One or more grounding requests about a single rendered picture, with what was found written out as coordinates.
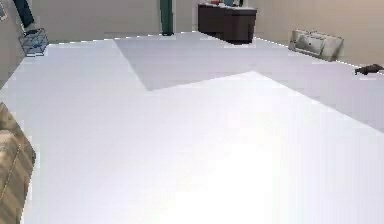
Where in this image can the small dark brown object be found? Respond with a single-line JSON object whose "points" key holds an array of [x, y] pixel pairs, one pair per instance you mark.
{"points": [[368, 69]]}

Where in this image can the tan striped sofa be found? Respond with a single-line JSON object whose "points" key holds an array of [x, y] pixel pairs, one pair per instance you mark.
{"points": [[13, 166]]}

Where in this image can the red object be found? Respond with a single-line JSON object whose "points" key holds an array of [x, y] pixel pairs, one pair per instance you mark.
{"points": [[215, 2]]}

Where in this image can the dark blue hanging cloth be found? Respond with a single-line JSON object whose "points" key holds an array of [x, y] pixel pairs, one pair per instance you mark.
{"points": [[24, 12]]}

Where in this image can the dark brown cabinet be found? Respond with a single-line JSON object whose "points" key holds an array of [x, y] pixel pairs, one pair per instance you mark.
{"points": [[230, 23]]}

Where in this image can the dark green post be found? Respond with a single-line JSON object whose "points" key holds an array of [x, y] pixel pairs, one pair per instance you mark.
{"points": [[166, 15]]}

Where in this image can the teal object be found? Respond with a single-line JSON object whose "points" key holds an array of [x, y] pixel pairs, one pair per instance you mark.
{"points": [[229, 2]]}

